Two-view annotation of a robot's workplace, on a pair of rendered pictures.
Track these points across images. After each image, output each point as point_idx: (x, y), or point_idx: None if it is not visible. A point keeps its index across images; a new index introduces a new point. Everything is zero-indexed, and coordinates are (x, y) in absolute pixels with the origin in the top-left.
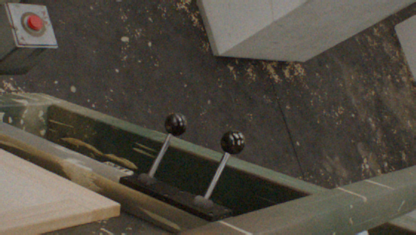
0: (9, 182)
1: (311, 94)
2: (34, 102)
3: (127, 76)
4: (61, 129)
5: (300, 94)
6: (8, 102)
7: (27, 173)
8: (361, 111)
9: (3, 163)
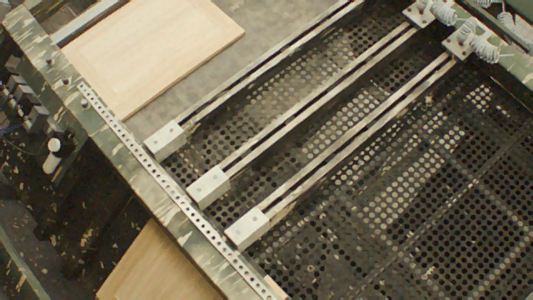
0: (153, 6)
1: None
2: (28, 16)
3: None
4: (42, 11)
5: None
6: (35, 25)
7: (142, 2)
8: None
9: (129, 12)
